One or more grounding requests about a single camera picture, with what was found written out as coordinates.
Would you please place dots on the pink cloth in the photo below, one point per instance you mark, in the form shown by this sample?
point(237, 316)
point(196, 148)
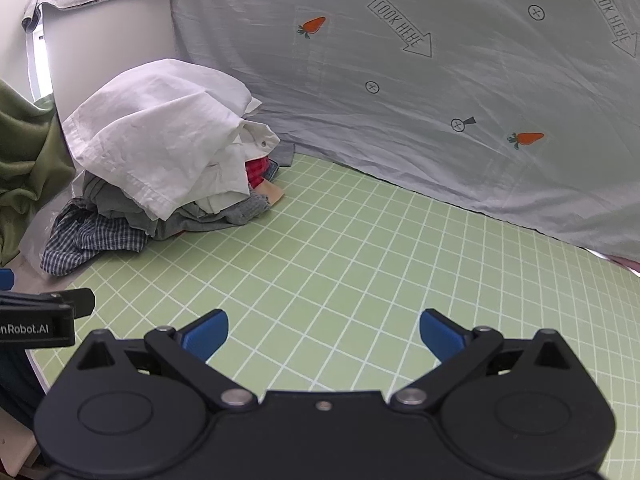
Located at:
point(625, 264)

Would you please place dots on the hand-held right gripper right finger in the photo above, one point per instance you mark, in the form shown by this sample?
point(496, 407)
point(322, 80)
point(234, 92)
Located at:
point(441, 336)

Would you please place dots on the grey-green garment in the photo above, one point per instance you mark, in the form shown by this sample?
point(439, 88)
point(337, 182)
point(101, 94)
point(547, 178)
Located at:
point(112, 197)

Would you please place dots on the tan cardboard piece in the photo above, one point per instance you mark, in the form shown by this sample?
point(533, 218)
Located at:
point(270, 192)

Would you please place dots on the grey sweatshirt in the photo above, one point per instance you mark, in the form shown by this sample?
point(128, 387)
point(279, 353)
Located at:
point(220, 217)

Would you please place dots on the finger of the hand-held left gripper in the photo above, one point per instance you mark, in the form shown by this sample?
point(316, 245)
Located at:
point(75, 301)
point(5, 280)

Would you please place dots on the grey carrot print bedsheet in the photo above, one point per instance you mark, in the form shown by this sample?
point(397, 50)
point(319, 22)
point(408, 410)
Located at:
point(425, 85)

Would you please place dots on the olive green cloth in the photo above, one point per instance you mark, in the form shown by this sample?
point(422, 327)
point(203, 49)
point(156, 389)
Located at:
point(30, 160)

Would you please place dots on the clear plastic bag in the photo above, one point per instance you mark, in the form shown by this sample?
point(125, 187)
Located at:
point(42, 232)

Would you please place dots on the blue checked shirt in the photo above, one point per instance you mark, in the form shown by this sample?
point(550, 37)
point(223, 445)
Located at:
point(85, 240)

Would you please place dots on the white cabinet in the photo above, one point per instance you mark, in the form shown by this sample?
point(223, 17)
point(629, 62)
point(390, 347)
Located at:
point(110, 35)

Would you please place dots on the red checked garment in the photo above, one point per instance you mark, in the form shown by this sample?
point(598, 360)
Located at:
point(255, 172)

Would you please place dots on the white shirt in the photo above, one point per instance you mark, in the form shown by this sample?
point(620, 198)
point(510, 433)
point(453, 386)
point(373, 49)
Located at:
point(160, 125)

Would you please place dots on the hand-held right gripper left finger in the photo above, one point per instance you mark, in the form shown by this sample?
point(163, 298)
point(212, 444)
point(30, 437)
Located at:
point(206, 334)

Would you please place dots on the green grid mat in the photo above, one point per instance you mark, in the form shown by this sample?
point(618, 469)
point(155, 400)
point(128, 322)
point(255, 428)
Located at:
point(325, 270)

